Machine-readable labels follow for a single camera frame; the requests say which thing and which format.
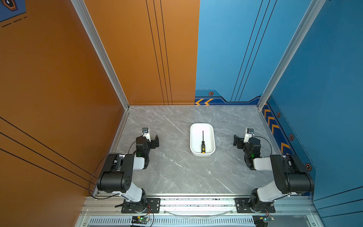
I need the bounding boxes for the black yellow screwdriver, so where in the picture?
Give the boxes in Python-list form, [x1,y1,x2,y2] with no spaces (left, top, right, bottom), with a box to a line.
[201,131,206,154]

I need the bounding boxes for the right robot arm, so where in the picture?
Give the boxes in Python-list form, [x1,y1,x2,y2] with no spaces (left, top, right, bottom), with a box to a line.
[233,134,314,207]

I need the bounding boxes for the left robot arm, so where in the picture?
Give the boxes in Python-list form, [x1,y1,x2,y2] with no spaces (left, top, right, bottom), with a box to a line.
[96,136,159,207]

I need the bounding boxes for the white plastic bin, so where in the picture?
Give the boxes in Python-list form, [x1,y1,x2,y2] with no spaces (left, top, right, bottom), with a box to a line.
[190,123,216,157]

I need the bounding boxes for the right green circuit board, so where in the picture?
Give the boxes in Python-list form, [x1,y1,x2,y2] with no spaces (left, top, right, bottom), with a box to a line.
[253,216,275,227]

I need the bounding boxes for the green circuit board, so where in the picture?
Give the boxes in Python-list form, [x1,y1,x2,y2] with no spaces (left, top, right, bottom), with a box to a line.
[253,216,275,227]
[131,216,150,227]

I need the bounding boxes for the left green circuit board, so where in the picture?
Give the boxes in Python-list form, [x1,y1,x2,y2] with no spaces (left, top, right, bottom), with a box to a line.
[131,216,150,227]

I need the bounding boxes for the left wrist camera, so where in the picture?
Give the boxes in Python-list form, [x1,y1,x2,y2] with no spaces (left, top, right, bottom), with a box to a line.
[142,127,151,142]

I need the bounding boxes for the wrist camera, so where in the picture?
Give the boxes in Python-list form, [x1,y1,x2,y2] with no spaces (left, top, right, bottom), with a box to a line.
[142,127,151,142]
[244,128,254,143]

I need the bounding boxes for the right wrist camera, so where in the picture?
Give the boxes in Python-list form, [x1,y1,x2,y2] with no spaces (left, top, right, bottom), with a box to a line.
[244,128,254,143]

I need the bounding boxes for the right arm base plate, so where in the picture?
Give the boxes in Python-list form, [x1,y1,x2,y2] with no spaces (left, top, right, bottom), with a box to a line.
[234,197,276,213]

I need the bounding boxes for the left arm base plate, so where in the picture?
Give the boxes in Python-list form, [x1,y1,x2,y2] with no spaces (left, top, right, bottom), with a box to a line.
[122,198,161,214]

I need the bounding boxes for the aluminium front rail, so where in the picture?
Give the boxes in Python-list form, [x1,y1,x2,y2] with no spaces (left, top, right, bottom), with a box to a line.
[80,194,318,216]

